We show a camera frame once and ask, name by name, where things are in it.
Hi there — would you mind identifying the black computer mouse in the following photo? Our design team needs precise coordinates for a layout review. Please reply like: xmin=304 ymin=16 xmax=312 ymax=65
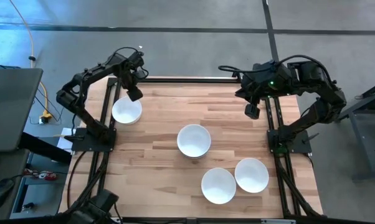
xmin=0 ymin=177 xmax=16 ymax=211

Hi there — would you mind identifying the dark side desk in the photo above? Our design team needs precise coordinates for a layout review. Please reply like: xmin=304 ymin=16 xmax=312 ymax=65
xmin=0 ymin=148 xmax=31 ymax=220

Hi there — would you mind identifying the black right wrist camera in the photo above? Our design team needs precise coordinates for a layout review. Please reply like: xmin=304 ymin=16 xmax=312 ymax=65
xmin=235 ymin=74 xmax=254 ymax=100

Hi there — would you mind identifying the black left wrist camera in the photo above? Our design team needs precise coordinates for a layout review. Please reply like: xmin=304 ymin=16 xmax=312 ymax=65
xmin=130 ymin=51 xmax=146 ymax=70

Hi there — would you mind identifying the black aluminium table frame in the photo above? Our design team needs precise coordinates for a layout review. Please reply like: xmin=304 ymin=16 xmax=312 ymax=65
xmin=58 ymin=77 xmax=324 ymax=224

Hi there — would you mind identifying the dark metal cart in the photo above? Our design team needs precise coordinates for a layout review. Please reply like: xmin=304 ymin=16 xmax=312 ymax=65
xmin=331 ymin=79 xmax=375 ymax=183

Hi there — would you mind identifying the yellow power plug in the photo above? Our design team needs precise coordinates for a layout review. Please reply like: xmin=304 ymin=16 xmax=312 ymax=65
xmin=39 ymin=112 xmax=54 ymax=124

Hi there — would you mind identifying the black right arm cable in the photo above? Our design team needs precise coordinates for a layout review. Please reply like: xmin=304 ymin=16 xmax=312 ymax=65
xmin=217 ymin=54 xmax=335 ymax=83

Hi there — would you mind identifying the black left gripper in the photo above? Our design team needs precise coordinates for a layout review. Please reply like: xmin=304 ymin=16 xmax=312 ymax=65
xmin=114 ymin=53 xmax=144 ymax=102

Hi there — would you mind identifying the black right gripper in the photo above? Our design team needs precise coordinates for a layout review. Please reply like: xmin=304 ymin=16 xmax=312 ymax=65
xmin=244 ymin=62 xmax=291 ymax=121

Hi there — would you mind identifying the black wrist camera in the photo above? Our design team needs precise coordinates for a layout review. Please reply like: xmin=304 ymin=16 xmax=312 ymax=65
xmin=130 ymin=51 xmax=146 ymax=70
xmin=235 ymin=74 xmax=254 ymax=100

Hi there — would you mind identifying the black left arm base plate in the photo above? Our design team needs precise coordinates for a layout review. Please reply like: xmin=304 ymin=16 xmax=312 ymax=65
xmin=71 ymin=127 xmax=117 ymax=152

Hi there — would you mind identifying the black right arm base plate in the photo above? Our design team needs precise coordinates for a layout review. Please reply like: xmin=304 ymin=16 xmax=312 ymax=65
xmin=267 ymin=129 xmax=313 ymax=154

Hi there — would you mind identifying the grey desk panel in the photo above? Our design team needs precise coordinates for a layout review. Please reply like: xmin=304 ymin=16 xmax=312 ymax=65
xmin=0 ymin=67 xmax=44 ymax=153

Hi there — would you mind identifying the black base antenna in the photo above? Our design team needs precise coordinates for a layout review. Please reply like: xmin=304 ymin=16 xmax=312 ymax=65
xmin=301 ymin=133 xmax=320 ymax=144

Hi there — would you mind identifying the red and white object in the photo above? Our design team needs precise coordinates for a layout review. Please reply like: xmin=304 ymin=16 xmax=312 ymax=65
xmin=24 ymin=169 xmax=58 ymax=182

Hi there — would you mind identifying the white paper sheet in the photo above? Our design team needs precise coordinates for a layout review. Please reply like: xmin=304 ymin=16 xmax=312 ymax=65
xmin=56 ymin=127 xmax=78 ymax=153

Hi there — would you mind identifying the yellow power cord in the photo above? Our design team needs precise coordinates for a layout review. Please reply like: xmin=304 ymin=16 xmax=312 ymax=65
xmin=8 ymin=0 xmax=51 ymax=122

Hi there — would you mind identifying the black shelf beam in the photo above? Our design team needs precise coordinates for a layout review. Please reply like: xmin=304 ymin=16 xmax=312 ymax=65
xmin=18 ymin=132 xmax=73 ymax=165

